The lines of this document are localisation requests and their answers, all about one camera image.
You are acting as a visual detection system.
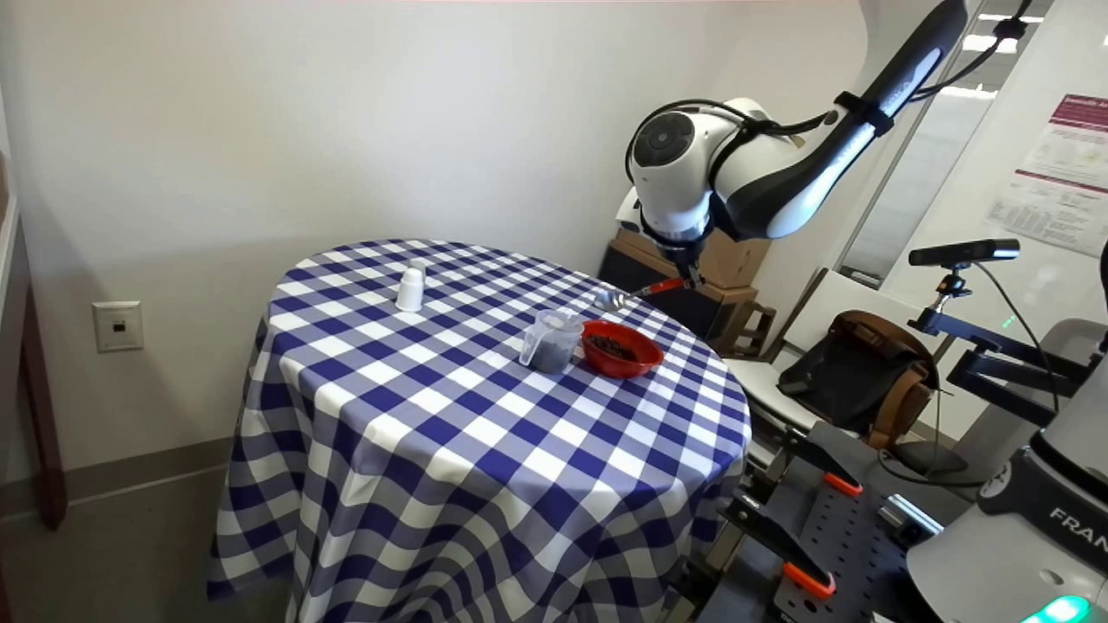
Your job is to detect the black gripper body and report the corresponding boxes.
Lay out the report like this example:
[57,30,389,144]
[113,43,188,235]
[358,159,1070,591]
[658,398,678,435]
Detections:
[646,235,704,286]

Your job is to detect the white Franka robot base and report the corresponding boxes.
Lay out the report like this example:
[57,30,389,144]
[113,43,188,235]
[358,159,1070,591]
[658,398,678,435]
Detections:
[903,314,1108,623]

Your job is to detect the orange bowl with dark contents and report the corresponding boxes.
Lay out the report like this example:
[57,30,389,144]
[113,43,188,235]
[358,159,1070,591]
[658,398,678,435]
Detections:
[580,318,667,384]

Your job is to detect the brown cardboard box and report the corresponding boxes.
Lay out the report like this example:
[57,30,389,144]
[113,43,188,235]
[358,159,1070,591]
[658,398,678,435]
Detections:
[609,223,777,295]

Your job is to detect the black box under cardboard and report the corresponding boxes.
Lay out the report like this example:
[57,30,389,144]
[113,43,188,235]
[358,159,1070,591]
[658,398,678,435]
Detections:
[595,246,779,359]

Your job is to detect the clear plastic cup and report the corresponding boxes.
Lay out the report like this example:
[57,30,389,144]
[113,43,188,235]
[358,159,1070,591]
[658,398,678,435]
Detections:
[519,308,586,378]

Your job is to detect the white curved panel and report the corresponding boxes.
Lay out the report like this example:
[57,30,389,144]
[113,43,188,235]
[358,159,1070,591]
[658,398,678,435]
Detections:
[726,355,813,435]

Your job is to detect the tall glass panel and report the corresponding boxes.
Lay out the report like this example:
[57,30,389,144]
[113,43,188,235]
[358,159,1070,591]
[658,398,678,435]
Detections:
[834,0,1051,292]

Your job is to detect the small white bottle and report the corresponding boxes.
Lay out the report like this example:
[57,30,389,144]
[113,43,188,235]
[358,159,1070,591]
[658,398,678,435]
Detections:
[390,260,431,318]

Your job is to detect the blue white checkered tablecloth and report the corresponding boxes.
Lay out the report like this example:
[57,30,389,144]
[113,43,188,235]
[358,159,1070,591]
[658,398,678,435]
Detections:
[203,235,755,623]

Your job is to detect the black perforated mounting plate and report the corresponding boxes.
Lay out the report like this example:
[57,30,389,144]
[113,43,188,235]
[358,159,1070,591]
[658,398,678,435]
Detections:
[689,452,927,623]

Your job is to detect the orange handled black clamp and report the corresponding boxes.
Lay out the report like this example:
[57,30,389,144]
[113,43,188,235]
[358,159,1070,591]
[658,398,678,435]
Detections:
[725,490,842,606]
[792,425,871,502]

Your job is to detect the black camera bar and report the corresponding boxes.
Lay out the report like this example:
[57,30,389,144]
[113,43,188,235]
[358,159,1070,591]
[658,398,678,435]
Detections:
[903,235,1025,269]

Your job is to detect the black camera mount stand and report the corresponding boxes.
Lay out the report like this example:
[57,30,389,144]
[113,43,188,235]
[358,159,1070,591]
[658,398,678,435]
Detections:
[917,265,1100,429]

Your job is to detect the wall poster with red header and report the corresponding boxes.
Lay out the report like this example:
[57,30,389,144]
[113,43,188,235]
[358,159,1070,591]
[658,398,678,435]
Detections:
[988,90,1108,260]

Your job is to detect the white wall outlet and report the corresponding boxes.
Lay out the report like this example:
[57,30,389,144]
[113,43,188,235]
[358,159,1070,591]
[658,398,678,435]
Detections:
[92,296,147,355]

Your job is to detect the reddish brown wooden frame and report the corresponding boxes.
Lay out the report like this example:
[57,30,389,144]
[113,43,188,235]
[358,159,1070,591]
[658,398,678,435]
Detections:
[0,159,68,532]

